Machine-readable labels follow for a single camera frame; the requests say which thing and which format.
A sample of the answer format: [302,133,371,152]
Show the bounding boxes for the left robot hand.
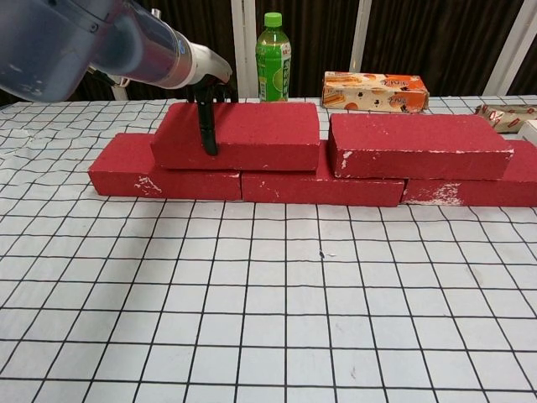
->
[184,41,240,157]

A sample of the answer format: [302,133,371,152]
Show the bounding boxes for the red brick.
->
[400,139,537,208]
[327,112,514,181]
[87,133,243,201]
[241,140,406,208]
[149,102,321,172]

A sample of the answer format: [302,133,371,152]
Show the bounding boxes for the green drink bottle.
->
[255,12,292,103]

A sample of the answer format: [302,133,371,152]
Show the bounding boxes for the orange biscuit box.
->
[321,71,430,114]

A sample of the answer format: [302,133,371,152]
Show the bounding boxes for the dark brown curtain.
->
[0,0,537,106]

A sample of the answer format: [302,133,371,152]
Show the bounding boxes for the white black grid tablecloth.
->
[0,95,537,403]

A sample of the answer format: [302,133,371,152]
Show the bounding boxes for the gold red snack packet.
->
[474,103,537,134]

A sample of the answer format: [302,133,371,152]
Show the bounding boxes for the white stapler box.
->
[516,119,537,146]

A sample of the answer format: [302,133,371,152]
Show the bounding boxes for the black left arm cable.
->
[86,66,132,88]

